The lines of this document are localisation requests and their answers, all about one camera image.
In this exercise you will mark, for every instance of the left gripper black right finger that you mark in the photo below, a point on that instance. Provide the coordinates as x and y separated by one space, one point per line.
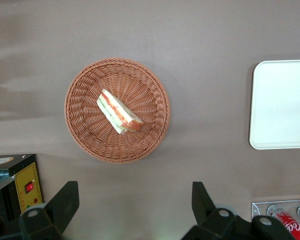
202 202

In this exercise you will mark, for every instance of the cream plastic serving tray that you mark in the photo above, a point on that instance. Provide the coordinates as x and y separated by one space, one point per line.
282 105

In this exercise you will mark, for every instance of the round brown wicker basket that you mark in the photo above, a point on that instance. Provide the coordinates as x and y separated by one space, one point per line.
145 82

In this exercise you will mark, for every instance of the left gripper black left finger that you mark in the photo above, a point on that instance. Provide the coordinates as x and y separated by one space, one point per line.
62 202

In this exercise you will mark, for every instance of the triangle sandwich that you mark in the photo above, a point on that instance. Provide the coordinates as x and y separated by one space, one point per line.
115 110

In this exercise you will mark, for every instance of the black food warmer yellow panel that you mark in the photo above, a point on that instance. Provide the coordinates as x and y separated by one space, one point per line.
27 185

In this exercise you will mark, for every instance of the clear acrylic bottle rack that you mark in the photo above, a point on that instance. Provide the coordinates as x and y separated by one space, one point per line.
258 207

